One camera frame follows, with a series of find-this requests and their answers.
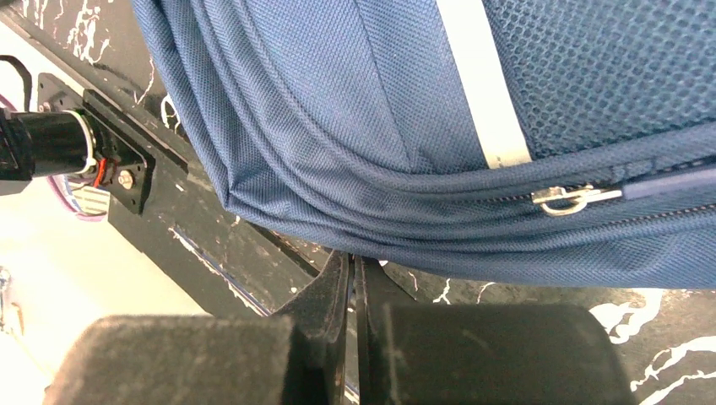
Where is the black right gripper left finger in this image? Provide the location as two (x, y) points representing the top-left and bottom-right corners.
(44, 252), (351, 404)

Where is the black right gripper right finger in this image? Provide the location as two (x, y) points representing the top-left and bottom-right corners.
(355, 257), (635, 404)

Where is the navy blue student backpack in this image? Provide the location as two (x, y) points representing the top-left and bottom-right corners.
(133, 1), (715, 289)

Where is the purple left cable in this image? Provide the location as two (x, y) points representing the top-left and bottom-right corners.
(47, 175), (113, 224)

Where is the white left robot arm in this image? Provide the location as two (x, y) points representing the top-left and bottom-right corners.
(1, 109), (97, 181)

